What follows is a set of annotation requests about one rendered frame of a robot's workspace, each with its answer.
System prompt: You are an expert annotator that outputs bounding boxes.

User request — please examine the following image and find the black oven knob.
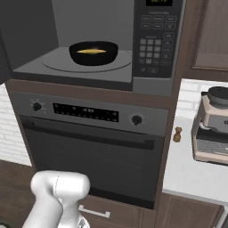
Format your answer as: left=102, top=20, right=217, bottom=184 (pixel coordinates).
left=31, top=101, right=43, bottom=112
left=131, top=114, right=143, bottom=126

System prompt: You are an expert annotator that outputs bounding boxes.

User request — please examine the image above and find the brown drawer front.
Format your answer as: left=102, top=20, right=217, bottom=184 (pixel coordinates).
left=77, top=194, right=164, bottom=228

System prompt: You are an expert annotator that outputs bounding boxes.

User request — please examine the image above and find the brown wall cupboard door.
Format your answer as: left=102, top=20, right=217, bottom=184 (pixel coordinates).
left=192, top=0, right=228, bottom=72

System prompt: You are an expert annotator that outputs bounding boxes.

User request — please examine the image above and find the dark microwave door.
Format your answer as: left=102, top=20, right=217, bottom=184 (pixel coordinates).
left=0, top=29, right=13, bottom=86

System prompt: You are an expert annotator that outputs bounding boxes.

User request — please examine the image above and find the black bowl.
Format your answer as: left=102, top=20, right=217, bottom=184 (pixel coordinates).
left=69, top=40, right=119, bottom=67

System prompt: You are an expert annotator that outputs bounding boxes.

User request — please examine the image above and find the small brown pepper shaker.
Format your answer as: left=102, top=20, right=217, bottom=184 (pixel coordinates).
left=173, top=126, right=183, bottom=143

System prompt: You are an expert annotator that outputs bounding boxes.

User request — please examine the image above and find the beige coffee machine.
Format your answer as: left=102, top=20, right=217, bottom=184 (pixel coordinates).
left=191, top=85, right=228, bottom=166

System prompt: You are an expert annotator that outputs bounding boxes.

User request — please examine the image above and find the black oven door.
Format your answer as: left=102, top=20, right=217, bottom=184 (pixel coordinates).
left=19, top=115, right=165, bottom=210

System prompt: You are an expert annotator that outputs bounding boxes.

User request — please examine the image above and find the silver drawer handle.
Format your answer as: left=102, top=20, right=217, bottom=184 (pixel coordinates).
left=77, top=204, right=111, bottom=219

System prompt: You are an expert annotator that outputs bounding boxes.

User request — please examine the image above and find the grey built-in oven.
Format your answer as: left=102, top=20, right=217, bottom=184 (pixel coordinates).
left=10, top=90, right=170, bottom=210

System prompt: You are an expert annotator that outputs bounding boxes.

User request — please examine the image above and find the black oven door handle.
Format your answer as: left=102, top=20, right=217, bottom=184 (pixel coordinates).
left=20, top=115, right=155, bottom=151

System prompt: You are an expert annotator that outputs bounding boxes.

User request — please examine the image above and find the yellow food in bowl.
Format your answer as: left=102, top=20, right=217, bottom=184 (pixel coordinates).
left=77, top=48, right=107, bottom=55

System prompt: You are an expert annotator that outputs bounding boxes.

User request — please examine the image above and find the grey microwave oven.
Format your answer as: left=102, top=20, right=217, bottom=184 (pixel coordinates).
left=0, top=0, right=187, bottom=98

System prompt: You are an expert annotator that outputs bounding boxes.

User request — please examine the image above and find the brown base cupboard door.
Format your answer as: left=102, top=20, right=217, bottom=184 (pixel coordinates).
left=157, top=193, right=224, bottom=228

